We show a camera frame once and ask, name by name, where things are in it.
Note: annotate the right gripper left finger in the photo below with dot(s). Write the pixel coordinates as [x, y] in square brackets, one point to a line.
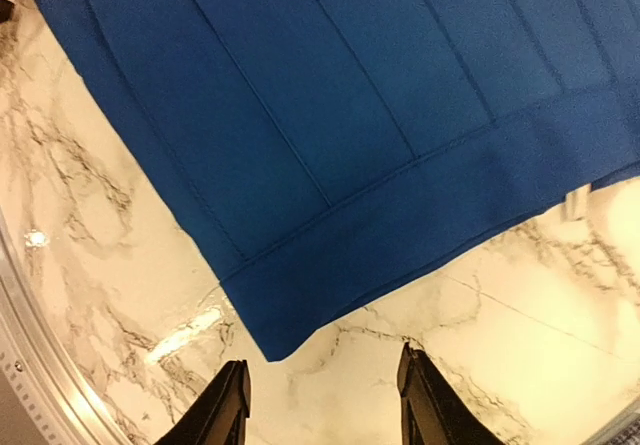
[219, 414]

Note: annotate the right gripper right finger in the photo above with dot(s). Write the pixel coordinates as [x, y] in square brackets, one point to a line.
[431, 410]

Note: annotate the blue pleated skirt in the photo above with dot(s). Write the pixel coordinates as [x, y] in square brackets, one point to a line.
[323, 153]

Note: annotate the blue checked folded shirt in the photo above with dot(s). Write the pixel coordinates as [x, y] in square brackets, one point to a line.
[628, 435]

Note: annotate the aluminium table front rail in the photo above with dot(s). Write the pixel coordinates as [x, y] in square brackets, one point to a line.
[43, 377]

